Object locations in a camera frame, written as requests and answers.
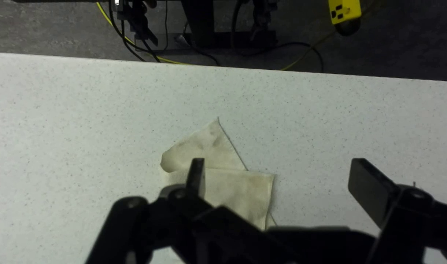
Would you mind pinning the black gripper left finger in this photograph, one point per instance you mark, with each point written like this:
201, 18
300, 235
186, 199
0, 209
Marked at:
135, 229

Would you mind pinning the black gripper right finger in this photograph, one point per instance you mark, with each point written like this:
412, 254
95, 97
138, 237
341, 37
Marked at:
407, 215

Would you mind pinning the beige cloth towel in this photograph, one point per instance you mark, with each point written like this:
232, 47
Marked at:
223, 171

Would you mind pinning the yellow black-marked clamp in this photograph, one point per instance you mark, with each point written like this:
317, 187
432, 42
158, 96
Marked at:
344, 11

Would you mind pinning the black stand base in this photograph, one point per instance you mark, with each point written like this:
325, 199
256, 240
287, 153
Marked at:
202, 24

